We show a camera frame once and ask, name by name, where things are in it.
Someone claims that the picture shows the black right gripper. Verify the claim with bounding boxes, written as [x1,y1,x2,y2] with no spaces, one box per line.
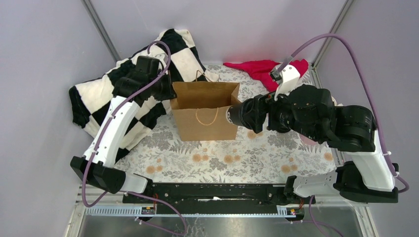
[242,81,321,141]

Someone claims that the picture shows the black paper coffee cup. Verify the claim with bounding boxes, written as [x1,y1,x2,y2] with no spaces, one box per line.
[226,104,243,126]

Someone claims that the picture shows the brown paper bag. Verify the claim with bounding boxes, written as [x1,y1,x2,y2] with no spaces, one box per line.
[170,80,240,141]

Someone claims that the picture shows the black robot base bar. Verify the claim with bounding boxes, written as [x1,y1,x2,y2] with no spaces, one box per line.
[123,179,310,219]

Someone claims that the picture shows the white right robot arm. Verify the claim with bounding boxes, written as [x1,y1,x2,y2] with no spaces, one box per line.
[226,84,399,203]

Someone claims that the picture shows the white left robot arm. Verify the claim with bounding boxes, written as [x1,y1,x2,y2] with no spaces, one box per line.
[70,56,174,203]

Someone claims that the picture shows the red cloth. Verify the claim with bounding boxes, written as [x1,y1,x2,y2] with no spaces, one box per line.
[223,59,309,92]

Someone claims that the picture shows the floral patterned table mat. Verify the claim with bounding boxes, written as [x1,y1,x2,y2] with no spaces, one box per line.
[92,64,338,184]

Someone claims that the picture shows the pink straw holder cup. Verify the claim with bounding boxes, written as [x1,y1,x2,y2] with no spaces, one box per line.
[299,134,319,146]

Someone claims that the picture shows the black white checkered blanket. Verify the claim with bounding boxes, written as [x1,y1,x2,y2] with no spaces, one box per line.
[69,29,219,161]

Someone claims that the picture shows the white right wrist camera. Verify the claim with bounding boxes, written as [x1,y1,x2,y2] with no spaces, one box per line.
[270,63,300,101]

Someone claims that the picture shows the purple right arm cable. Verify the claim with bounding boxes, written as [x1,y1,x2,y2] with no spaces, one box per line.
[275,33,410,194]

